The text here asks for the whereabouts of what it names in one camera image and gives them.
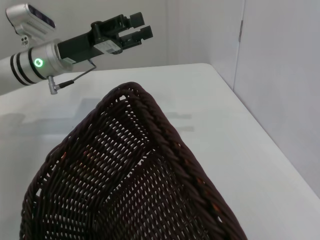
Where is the thin black cable with plug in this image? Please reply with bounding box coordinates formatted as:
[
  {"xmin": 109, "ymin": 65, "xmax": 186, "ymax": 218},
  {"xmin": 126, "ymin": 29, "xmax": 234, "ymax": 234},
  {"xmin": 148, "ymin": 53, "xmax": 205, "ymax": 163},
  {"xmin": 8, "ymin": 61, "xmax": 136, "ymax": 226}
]
[{"xmin": 47, "ymin": 59, "xmax": 97, "ymax": 96}]

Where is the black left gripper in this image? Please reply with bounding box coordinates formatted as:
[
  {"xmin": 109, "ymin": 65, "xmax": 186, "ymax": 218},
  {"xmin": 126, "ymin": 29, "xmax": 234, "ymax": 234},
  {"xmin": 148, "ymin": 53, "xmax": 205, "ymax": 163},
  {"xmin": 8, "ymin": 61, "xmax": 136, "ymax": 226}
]
[{"xmin": 57, "ymin": 11, "xmax": 154, "ymax": 65}]

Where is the dark brown woven wicker basket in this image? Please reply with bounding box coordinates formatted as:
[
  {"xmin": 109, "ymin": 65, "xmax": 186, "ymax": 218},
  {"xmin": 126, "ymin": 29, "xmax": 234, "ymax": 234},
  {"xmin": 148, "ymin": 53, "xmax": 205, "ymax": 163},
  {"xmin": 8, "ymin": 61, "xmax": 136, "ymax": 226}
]
[{"xmin": 19, "ymin": 81, "xmax": 248, "ymax": 240}]

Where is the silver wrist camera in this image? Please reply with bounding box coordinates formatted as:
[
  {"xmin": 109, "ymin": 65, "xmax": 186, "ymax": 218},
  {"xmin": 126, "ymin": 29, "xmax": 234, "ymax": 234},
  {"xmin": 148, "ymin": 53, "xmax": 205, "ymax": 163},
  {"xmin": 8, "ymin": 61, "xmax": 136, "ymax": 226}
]
[{"xmin": 5, "ymin": 2, "xmax": 57, "ymax": 48}]

